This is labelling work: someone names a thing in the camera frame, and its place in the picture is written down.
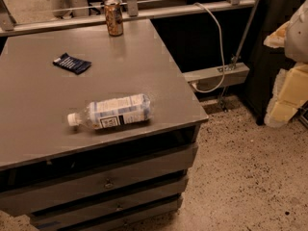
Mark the orange soda can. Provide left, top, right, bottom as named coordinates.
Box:
left=104, top=0, right=123, bottom=37

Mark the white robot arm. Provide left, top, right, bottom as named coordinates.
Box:
left=264, top=0, right=308, bottom=128

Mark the clear plastic water bottle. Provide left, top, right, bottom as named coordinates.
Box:
left=67, top=93, right=151, bottom=130

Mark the grey drawer cabinet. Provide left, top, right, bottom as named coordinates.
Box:
left=0, top=20, right=207, bottom=231

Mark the dark blue snack packet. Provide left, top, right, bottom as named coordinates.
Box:
left=53, top=53, right=91, bottom=75

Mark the thin metal diagonal rod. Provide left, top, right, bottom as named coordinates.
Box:
left=230, top=0, right=267, bottom=69

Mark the dark cabinet at right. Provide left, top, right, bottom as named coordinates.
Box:
left=242, top=0, right=305, bottom=125

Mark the white cable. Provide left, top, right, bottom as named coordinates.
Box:
left=191, top=2, right=227, bottom=94

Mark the grey metal rail frame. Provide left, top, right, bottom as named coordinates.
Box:
left=0, top=0, right=256, bottom=38

